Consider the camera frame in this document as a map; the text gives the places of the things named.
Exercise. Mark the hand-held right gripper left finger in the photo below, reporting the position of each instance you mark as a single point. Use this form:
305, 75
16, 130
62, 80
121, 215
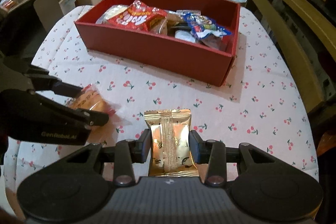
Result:
144, 145

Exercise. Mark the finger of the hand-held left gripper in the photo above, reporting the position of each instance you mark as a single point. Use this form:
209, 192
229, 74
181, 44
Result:
60, 87
65, 113

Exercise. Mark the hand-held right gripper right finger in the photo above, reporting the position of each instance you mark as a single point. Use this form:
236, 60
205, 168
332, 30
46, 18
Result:
195, 146

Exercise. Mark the gold snack packet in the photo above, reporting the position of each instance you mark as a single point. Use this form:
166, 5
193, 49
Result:
170, 145

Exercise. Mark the clear orange bread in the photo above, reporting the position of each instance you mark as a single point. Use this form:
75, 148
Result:
92, 100

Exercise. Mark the red cardboard box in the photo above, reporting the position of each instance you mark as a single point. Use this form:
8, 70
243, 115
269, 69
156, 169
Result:
157, 56

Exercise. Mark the red snack packet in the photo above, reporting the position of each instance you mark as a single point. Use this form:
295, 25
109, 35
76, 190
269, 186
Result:
131, 18

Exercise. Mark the cherry print tablecloth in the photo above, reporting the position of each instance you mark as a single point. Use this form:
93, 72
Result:
210, 108

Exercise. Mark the white snack packet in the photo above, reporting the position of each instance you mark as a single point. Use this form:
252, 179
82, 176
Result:
183, 35

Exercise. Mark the brown bread packet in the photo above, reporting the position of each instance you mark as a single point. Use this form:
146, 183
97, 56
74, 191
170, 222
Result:
160, 26

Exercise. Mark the blue colourful snack packet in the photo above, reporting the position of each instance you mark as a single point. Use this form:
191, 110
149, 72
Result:
202, 24

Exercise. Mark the wooden television cabinet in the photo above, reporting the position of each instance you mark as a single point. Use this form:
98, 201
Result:
275, 29

